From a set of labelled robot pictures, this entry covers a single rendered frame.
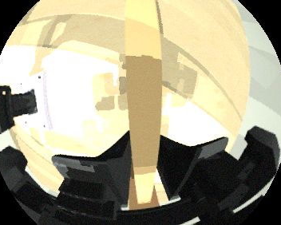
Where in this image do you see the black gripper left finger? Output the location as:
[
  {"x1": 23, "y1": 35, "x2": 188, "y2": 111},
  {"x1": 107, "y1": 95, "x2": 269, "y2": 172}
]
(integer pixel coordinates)
[{"x1": 51, "y1": 131, "x2": 132, "y2": 208}]

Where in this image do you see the long wooden rail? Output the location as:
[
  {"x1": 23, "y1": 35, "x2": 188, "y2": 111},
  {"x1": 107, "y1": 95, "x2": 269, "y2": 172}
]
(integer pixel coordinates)
[{"x1": 125, "y1": 0, "x2": 163, "y2": 203}]

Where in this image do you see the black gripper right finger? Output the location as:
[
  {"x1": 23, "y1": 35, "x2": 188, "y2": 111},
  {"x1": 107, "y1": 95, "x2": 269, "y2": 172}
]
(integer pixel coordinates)
[{"x1": 156, "y1": 134, "x2": 229, "y2": 201}]

